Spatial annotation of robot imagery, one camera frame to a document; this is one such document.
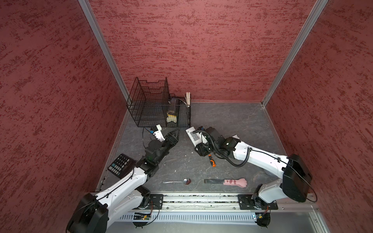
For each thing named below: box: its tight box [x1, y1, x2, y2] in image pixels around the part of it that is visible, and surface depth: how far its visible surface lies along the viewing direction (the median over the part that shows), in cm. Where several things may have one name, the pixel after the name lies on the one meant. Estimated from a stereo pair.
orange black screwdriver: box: [207, 153, 217, 167], surface depth 89 cm
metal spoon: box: [162, 178, 192, 185], surface depth 82 cm
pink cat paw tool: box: [203, 177, 248, 188], surface depth 81 cm
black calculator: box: [107, 153, 136, 180], surface depth 87 cm
